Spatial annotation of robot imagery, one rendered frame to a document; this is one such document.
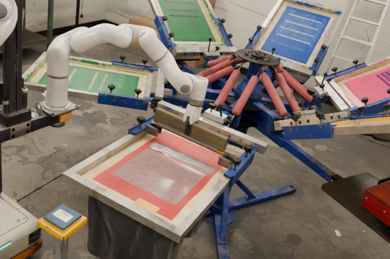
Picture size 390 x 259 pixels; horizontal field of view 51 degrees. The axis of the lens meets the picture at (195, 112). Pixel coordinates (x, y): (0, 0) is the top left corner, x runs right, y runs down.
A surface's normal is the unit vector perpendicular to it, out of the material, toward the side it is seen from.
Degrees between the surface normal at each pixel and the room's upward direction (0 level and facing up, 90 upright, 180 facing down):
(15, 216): 0
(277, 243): 0
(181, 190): 0
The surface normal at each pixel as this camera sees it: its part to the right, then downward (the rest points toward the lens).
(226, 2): -0.46, 0.31
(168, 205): 0.18, -0.88
